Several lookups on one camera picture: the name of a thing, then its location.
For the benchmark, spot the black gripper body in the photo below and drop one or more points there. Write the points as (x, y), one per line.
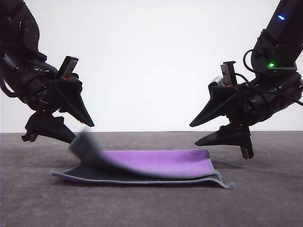
(35, 89)
(267, 99)

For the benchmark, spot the purple towel with grey hem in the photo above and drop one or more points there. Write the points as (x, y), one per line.
(154, 163)

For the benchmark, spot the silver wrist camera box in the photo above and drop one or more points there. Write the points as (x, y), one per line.
(217, 81)

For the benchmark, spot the grey table cloth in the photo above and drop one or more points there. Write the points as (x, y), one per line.
(151, 208)

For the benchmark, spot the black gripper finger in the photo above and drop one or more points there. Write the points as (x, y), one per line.
(217, 104)
(73, 99)
(229, 138)
(49, 128)

